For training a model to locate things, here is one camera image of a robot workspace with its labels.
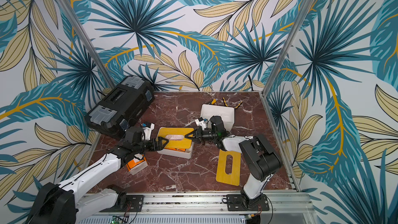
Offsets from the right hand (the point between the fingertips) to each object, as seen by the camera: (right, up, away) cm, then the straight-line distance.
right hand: (185, 137), depth 82 cm
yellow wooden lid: (+26, -21, 0) cm, 34 cm away
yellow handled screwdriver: (+18, +20, +32) cm, 42 cm away
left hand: (-13, -4, +1) cm, 13 cm away
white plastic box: (+26, +12, +26) cm, 39 cm away
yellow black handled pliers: (+36, +18, +31) cm, 51 cm away
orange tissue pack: (-23, -12, -3) cm, 27 cm away
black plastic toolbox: (-36, +20, +10) cm, 43 cm away
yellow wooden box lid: (-13, +2, +6) cm, 14 cm away
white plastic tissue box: (0, -10, +3) cm, 11 cm away
